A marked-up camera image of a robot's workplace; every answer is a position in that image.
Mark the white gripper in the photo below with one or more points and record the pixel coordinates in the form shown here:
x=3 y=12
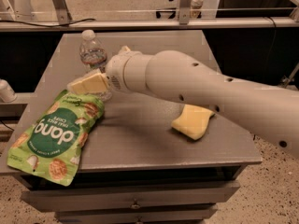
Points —
x=114 y=69

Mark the clear plastic water bottle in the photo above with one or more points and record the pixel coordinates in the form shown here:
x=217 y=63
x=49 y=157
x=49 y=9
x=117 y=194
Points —
x=93 y=55

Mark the green rice chip bag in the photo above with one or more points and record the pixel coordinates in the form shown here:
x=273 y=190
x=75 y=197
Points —
x=51 y=148

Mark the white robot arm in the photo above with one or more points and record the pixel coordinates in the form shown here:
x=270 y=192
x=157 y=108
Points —
x=268 y=111

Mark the yellow sponge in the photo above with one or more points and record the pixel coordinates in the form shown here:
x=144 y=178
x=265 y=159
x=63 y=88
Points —
x=193 y=121

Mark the grey cabinet with drawers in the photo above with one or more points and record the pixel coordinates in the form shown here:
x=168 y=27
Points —
x=132 y=154

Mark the white cylinder at left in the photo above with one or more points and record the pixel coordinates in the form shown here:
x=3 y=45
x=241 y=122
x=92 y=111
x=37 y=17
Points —
x=7 y=94

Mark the upper drawer knob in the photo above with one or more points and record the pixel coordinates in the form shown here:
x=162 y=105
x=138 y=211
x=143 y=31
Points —
x=135 y=205

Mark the left metal bracket post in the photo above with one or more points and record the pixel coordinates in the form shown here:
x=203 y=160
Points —
x=62 y=12

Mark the metal bracket post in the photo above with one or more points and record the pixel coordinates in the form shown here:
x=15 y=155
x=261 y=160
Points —
x=62 y=12
x=184 y=8

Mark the centre metal bracket post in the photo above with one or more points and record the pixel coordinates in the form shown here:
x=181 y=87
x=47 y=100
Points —
x=184 y=8

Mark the metal frame rail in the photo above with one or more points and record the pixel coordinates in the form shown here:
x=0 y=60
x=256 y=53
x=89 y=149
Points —
x=219 y=23

